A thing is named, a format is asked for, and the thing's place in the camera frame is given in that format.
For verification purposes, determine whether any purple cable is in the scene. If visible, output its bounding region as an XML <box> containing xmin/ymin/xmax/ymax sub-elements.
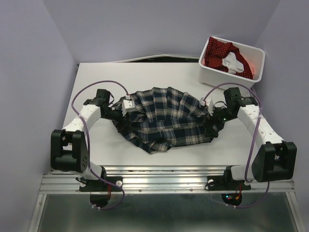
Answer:
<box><xmin>200</xmin><ymin>82</ymin><xmax>271</xmax><ymax>210</ymax></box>
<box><xmin>71</xmin><ymin>81</ymin><xmax>131</xmax><ymax>211</ymax></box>

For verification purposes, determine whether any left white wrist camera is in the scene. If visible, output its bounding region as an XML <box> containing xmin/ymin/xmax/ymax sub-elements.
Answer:
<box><xmin>121</xmin><ymin>100</ymin><xmax>136</xmax><ymax>116</ymax></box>

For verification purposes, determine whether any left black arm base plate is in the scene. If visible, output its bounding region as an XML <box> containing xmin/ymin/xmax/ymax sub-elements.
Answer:
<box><xmin>75</xmin><ymin>167</ymin><xmax>125</xmax><ymax>211</ymax></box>

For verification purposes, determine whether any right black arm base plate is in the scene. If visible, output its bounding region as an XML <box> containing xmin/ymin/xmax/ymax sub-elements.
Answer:
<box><xmin>204</xmin><ymin>166</ymin><xmax>251</xmax><ymax>208</ymax></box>

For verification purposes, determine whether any aluminium rail frame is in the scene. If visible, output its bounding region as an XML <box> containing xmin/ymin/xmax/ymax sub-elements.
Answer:
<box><xmin>28</xmin><ymin>87</ymin><xmax>300</xmax><ymax>232</ymax></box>

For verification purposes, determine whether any navy plaid pleated skirt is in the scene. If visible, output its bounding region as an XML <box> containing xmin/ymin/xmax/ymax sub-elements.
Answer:
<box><xmin>113</xmin><ymin>87</ymin><xmax>224</xmax><ymax>154</ymax></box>

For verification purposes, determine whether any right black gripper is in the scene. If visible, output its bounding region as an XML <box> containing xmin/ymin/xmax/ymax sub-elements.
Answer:
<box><xmin>203</xmin><ymin>102</ymin><xmax>236</xmax><ymax>138</ymax></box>

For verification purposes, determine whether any white garment in bin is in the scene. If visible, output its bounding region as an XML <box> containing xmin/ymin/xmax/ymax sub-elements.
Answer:
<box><xmin>222</xmin><ymin>51</ymin><xmax>244</xmax><ymax>74</ymax></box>

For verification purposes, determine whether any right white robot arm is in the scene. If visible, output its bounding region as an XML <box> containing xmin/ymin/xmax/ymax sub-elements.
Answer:
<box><xmin>205</xmin><ymin>87</ymin><xmax>297</xmax><ymax>189</ymax></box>

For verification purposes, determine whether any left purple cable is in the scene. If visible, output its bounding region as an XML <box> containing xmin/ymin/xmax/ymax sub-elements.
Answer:
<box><xmin>71</xmin><ymin>81</ymin><xmax>131</xmax><ymax>211</ymax></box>

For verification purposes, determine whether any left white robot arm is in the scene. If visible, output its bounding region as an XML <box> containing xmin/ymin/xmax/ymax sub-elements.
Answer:
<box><xmin>50</xmin><ymin>89</ymin><xmax>123</xmax><ymax>190</ymax></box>

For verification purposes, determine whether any white plastic bin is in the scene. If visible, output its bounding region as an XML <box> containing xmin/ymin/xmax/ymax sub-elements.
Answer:
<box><xmin>197</xmin><ymin>37</ymin><xmax>265</xmax><ymax>88</ymax></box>

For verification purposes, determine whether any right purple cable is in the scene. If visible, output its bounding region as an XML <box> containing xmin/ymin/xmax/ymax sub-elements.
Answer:
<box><xmin>200</xmin><ymin>82</ymin><xmax>271</xmax><ymax>210</ymax></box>

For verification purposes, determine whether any red polka dot skirt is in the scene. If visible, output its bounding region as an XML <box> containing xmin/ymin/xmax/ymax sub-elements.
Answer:
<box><xmin>203</xmin><ymin>37</ymin><xmax>253</xmax><ymax>80</ymax></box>

